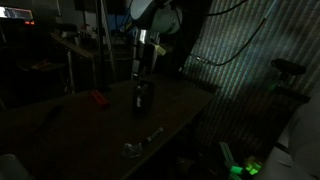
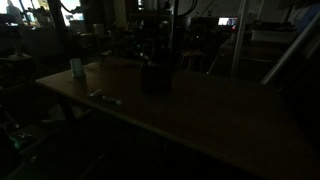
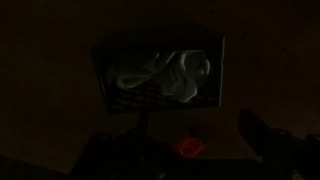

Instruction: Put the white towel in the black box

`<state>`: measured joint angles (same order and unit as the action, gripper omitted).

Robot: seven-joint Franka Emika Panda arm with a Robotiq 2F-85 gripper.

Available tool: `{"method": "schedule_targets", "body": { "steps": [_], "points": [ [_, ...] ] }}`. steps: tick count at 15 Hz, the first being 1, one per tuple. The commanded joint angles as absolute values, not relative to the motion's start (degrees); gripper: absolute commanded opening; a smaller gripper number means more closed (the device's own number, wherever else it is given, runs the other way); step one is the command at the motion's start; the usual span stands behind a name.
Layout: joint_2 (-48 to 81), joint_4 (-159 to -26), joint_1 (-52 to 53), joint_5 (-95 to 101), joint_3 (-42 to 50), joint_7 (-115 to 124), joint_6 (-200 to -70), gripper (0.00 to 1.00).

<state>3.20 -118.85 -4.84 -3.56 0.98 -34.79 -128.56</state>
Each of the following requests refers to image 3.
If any black box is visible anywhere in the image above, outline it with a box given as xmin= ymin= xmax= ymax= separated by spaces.
xmin=90 ymin=30 xmax=227 ymax=115

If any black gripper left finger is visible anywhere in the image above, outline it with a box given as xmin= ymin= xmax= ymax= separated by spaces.
xmin=135 ymin=109 xmax=152 ymax=135

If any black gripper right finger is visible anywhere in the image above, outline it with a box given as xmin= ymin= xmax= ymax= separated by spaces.
xmin=237 ymin=108 xmax=303 ymax=180

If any white towel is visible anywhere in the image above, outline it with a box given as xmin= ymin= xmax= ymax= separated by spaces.
xmin=106 ymin=49 xmax=212 ymax=104

